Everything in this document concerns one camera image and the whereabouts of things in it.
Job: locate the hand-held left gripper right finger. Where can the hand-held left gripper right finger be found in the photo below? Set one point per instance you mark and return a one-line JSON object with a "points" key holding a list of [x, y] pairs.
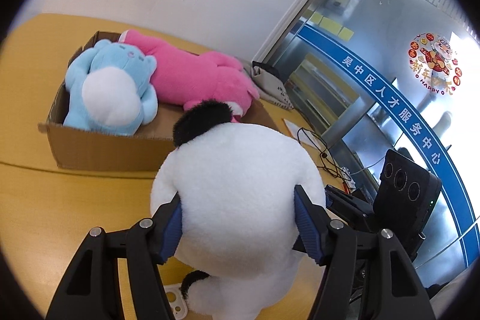
{"points": [[305, 222]]}

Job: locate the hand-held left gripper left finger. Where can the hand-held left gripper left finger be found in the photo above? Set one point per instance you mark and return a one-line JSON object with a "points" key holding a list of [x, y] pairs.
{"points": [[170, 230]]}

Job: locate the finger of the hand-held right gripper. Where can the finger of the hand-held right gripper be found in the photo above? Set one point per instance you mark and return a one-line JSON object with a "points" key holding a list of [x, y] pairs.
{"points": [[345, 203]]}

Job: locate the white plush toy black ears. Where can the white plush toy black ears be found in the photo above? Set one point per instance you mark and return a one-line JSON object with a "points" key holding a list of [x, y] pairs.
{"points": [[240, 192]]}

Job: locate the cardboard box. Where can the cardboard box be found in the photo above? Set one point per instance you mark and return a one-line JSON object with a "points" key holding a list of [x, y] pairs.
{"points": [[112, 153]]}

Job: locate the light blue plush toy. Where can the light blue plush toy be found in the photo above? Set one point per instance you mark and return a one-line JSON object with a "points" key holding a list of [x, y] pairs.
{"points": [[108, 95]]}

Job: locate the pink plush toy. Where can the pink plush toy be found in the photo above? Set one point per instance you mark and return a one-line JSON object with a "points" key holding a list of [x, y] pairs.
{"points": [[195, 76]]}

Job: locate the white power strip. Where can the white power strip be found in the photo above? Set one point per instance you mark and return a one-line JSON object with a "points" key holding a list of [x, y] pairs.
{"points": [[347, 177]]}

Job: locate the white paper sheet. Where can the white paper sheet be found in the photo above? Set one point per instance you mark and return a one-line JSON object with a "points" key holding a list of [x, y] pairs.
{"points": [[292, 127]]}

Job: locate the red festive window decal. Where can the red festive window decal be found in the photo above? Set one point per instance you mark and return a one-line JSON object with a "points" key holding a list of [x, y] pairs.
{"points": [[435, 61]]}

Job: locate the grey cloth bag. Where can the grey cloth bag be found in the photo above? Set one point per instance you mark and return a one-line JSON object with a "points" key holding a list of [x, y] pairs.
{"points": [[268, 84]]}

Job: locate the yellow sticky note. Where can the yellow sticky note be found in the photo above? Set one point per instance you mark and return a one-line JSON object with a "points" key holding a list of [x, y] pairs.
{"points": [[317, 18], [345, 33], [332, 24]]}

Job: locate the glass partition with blue band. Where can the glass partition with blue band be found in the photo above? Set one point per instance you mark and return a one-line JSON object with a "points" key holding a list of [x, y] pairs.
{"points": [[375, 24]]}

